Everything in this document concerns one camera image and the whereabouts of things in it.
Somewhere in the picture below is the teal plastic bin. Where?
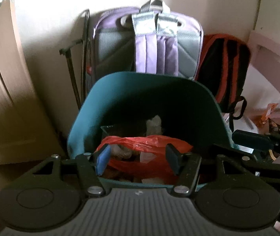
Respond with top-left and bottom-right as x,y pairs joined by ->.
66,71 -> 234,193

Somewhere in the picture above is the orange box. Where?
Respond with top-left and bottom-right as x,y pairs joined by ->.
260,103 -> 280,126

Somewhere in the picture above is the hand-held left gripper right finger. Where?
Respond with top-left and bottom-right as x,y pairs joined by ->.
166,143 -> 253,197

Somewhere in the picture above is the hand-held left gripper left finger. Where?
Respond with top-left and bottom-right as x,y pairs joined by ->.
33,144 -> 112,197

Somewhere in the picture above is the black orange backpack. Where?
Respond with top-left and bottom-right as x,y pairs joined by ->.
195,33 -> 251,121

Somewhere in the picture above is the beige panelled door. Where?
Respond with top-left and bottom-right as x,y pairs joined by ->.
0,0 -> 67,166

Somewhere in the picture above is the pink wooden chair frame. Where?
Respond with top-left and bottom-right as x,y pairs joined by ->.
248,29 -> 280,110

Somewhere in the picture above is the black folded tripod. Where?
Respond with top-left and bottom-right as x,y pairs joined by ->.
59,8 -> 92,109

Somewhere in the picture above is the red plastic bag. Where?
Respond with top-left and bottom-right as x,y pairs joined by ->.
96,135 -> 194,180

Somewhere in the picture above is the clear plastic wrap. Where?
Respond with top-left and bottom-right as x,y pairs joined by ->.
146,115 -> 163,136

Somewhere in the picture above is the purple grey backpack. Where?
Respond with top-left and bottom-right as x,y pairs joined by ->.
91,0 -> 204,81

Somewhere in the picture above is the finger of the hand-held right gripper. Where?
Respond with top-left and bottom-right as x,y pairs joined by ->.
232,129 -> 280,150
212,145 -> 280,175

